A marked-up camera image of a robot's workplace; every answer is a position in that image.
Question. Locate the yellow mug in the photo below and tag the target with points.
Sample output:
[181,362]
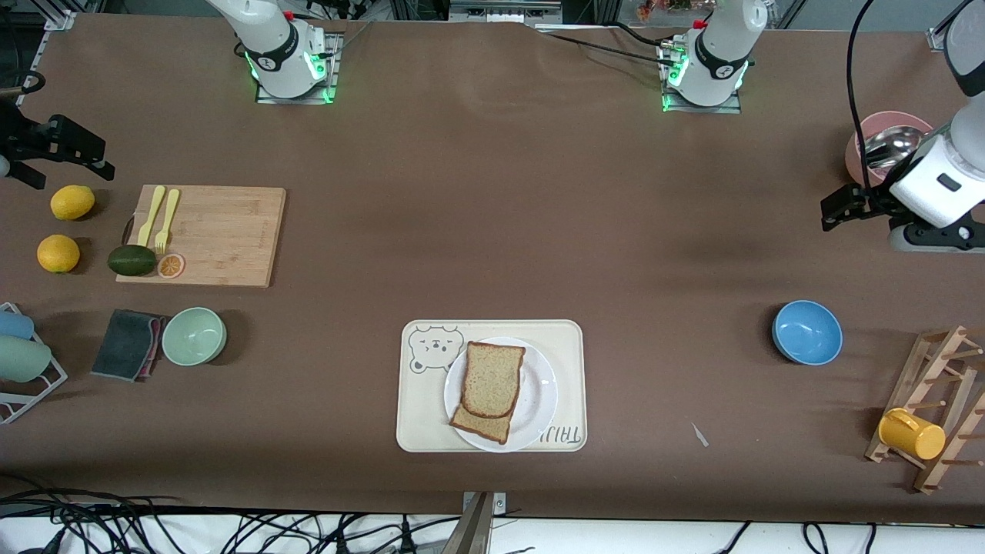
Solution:
[912,435]

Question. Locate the blue bowl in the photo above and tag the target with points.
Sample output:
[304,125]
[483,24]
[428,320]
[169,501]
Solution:
[807,332]

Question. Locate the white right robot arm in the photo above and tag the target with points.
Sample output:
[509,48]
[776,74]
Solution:
[269,46]

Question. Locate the wooden cutting board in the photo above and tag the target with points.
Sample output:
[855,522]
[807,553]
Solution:
[231,238]

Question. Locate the yellow plastic fork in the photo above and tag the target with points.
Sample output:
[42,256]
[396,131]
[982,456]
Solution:
[168,215]

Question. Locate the metal table corner bracket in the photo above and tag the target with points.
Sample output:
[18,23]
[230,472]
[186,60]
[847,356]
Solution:
[60,21]
[937,40]

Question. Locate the dark green avocado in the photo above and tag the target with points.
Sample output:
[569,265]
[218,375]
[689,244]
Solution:
[131,261]

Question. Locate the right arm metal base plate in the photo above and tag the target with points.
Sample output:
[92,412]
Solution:
[296,101]

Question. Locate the orange slice toy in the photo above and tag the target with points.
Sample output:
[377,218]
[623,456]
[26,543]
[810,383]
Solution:
[171,266]

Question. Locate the pink bowl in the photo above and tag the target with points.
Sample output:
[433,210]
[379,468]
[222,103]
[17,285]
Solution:
[854,158]

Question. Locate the bread slice sandwich lid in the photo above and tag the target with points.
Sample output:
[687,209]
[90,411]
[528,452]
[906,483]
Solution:
[492,381]

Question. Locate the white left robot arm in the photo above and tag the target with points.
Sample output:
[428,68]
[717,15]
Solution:
[719,61]

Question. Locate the bread slice under egg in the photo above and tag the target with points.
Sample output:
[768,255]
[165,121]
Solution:
[481,428]

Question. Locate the beige bear print tray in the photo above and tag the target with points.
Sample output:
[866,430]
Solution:
[569,346]

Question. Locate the wooden peg drying rack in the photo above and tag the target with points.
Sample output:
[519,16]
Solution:
[950,362]

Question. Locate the yellow plastic knife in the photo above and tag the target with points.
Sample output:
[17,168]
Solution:
[151,215]

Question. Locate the dark grey folded cloth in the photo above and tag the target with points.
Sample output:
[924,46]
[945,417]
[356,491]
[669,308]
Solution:
[125,345]

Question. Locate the white round plate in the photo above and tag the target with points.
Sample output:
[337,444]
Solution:
[540,385]

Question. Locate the yellow oval lemon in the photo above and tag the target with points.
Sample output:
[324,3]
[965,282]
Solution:
[72,202]

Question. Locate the aluminium frame beam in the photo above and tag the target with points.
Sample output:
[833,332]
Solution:
[504,11]

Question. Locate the round yellow orange fruit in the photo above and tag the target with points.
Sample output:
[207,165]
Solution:
[58,254]

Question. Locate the light blue cup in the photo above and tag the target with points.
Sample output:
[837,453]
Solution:
[14,325]

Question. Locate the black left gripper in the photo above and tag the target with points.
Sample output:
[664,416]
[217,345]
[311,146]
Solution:
[875,200]

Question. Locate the small grey tape scrap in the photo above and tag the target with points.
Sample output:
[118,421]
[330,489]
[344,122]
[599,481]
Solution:
[699,435]

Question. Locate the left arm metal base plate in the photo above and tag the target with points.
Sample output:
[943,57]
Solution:
[704,109]

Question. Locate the metal spoon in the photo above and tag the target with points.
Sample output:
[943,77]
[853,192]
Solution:
[896,142]

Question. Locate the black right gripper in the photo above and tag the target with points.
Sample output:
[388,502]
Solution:
[25,143]

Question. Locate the pale green cup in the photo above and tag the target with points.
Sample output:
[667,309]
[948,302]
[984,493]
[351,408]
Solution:
[21,360]

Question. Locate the pale green bowl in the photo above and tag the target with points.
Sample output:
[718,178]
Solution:
[194,337]

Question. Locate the metal table edge bracket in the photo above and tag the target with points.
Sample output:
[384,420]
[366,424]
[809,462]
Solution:
[479,531]

